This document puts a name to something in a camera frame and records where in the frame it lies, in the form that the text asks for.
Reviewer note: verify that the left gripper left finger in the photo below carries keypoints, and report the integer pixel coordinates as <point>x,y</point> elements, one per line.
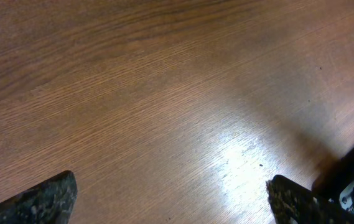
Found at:
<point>49,202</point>

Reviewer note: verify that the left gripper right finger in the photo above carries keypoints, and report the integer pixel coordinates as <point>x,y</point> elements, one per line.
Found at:
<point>293,203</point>

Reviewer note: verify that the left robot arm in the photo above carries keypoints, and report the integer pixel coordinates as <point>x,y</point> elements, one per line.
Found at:
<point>331,201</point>

